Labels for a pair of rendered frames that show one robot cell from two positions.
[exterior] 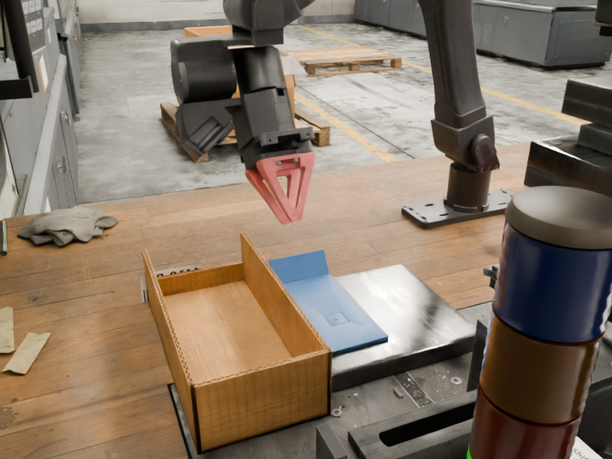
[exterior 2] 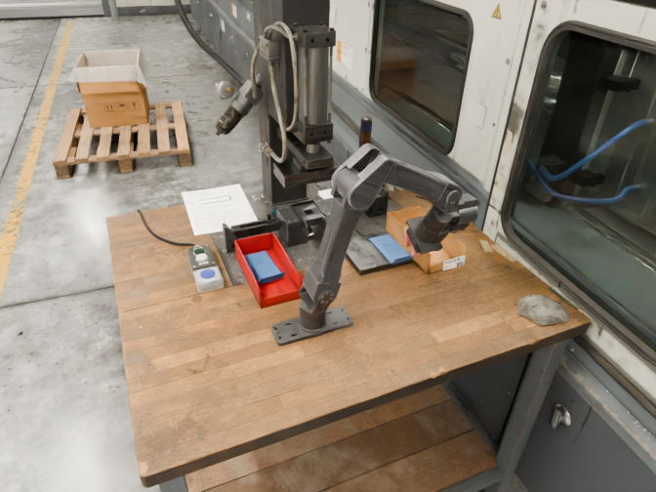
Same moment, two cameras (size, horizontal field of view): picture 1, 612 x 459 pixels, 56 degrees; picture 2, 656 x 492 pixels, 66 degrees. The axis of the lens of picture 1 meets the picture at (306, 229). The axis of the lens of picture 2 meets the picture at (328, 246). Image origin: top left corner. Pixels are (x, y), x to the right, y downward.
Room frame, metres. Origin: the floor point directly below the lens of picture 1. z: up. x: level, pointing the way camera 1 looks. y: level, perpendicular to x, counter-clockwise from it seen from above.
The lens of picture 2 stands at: (1.76, -0.24, 1.77)
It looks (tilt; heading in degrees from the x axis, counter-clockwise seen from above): 34 degrees down; 178
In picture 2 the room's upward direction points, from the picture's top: 2 degrees clockwise
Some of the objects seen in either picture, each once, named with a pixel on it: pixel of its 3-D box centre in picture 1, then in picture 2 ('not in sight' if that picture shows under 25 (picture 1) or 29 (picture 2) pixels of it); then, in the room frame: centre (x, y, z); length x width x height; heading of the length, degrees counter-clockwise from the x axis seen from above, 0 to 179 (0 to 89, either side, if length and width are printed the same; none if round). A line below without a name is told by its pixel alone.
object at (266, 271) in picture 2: not in sight; (263, 264); (0.61, -0.40, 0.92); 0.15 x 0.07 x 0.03; 27
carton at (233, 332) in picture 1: (221, 326); (424, 238); (0.48, 0.09, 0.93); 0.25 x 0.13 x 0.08; 23
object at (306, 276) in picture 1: (324, 296); (391, 246); (0.53, -0.02, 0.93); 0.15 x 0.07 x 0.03; 24
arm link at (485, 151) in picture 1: (469, 147); (315, 292); (0.83, -0.25, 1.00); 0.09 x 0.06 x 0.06; 24
